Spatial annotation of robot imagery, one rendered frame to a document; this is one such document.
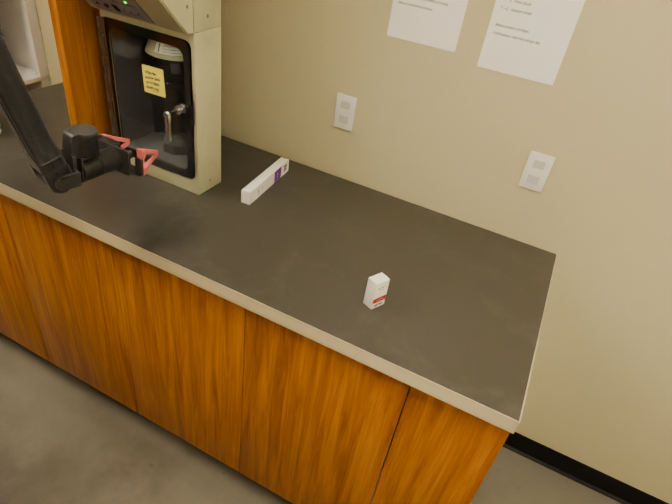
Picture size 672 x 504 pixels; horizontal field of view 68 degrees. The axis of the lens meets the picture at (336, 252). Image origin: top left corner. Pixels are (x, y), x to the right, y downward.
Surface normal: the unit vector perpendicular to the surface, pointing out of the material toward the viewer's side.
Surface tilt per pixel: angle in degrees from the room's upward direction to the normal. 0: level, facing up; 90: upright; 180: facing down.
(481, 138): 90
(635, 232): 90
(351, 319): 0
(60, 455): 0
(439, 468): 90
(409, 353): 0
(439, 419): 90
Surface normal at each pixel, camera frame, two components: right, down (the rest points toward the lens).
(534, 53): -0.44, 0.48
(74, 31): 0.89, 0.36
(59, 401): 0.13, -0.80
